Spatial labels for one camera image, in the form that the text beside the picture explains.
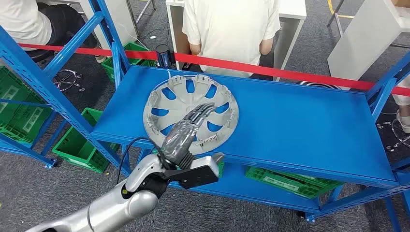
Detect black barrier post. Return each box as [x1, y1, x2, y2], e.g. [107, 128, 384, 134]
[155, 44, 176, 69]

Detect black chrome office chair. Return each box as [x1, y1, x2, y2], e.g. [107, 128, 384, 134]
[25, 48, 87, 93]

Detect chrome office chair base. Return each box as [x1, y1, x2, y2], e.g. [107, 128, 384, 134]
[376, 110, 410, 153]

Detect red barrier tape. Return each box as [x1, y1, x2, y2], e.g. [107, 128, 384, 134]
[17, 42, 410, 97]

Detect grey metal frame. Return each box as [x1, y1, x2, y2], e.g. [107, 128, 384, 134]
[326, 0, 346, 38]

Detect black white striped object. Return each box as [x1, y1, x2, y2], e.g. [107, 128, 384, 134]
[296, 80, 342, 91]

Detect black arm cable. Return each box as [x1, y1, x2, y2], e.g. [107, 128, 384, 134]
[116, 137, 167, 187]

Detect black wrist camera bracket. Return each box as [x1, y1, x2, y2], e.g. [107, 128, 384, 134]
[163, 168, 183, 186]

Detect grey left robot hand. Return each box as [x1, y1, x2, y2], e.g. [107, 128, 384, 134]
[159, 102, 219, 165]

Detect silver plastic wheel hubcap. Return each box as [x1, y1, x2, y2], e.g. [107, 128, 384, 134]
[143, 74, 240, 151]

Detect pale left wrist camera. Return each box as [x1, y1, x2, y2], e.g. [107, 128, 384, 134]
[178, 152, 225, 190]

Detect person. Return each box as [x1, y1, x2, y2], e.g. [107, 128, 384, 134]
[182, 0, 282, 81]
[392, 76, 410, 133]
[0, 0, 108, 64]

